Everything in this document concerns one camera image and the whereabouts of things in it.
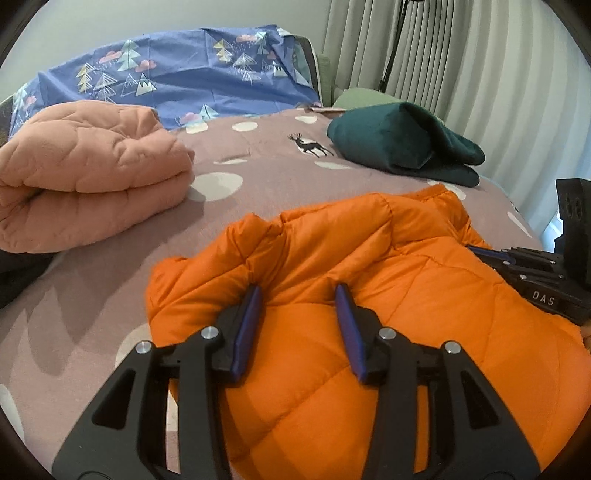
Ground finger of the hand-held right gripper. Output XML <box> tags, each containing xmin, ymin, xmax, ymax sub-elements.
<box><xmin>501</xmin><ymin>246</ymin><xmax>566</xmax><ymax>267</ymax></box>
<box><xmin>466</xmin><ymin>245</ymin><xmax>565</xmax><ymax>289</ymax></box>

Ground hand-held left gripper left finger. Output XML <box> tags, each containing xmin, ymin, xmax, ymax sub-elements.
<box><xmin>52</xmin><ymin>282</ymin><xmax>265</xmax><ymax>480</ymax></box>

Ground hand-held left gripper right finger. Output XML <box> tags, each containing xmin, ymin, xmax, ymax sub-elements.
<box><xmin>333</xmin><ymin>282</ymin><xmax>541</xmax><ymax>480</ymax></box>

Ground orange puffer jacket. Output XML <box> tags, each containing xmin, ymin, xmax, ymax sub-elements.
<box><xmin>145</xmin><ymin>184</ymin><xmax>591</xmax><ymax>476</ymax></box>

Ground mauve deer-print bed sheet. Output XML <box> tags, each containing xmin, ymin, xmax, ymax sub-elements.
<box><xmin>0</xmin><ymin>108</ymin><xmax>546</xmax><ymax>467</ymax></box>

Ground dark teal garment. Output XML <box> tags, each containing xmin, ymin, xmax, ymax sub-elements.
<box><xmin>327</xmin><ymin>102</ymin><xmax>486</xmax><ymax>188</ymax></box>

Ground pale pleated curtain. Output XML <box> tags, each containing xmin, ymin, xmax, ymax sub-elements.
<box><xmin>318</xmin><ymin>0</ymin><xmax>591</xmax><ymax>241</ymax></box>

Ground light green pillow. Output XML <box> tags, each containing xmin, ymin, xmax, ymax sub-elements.
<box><xmin>331</xmin><ymin>88</ymin><xmax>444</xmax><ymax>121</ymax></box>

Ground pink quilted jacket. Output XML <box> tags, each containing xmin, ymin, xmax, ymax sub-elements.
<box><xmin>0</xmin><ymin>102</ymin><xmax>195</xmax><ymax>254</ymax></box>

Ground black puffer jacket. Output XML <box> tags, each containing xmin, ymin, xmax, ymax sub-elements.
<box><xmin>0</xmin><ymin>251</ymin><xmax>54</xmax><ymax>309</ymax></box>

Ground black stand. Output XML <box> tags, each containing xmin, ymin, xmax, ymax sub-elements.
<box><xmin>379</xmin><ymin>0</ymin><xmax>428</xmax><ymax>92</ymax></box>

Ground blue tree-print cloth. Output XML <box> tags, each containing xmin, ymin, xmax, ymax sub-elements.
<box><xmin>9</xmin><ymin>28</ymin><xmax>321</xmax><ymax>132</ymax></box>

